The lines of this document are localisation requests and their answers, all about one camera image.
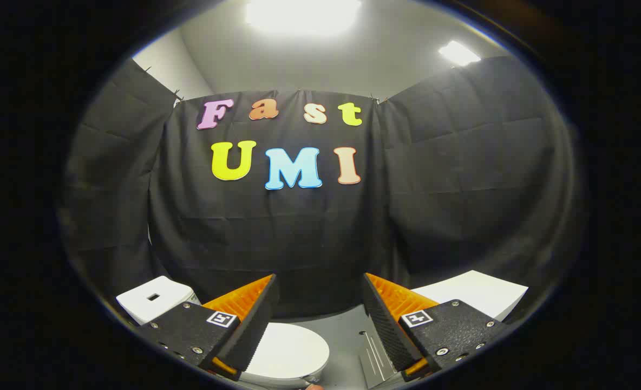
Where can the small ceiling light panel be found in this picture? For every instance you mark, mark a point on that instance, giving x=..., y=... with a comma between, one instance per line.
x=458, y=53

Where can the white ribbed cabinet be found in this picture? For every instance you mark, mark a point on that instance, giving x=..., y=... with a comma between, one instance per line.
x=477, y=295

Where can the black backdrop cloth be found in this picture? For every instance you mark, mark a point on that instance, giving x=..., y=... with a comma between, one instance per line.
x=299, y=238

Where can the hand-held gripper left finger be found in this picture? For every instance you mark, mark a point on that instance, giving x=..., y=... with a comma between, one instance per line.
x=253, y=336

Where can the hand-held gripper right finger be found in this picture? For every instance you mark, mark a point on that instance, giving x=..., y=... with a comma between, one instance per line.
x=388, y=330

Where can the large ceiling light panel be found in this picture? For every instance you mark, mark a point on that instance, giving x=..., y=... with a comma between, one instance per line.
x=301, y=16

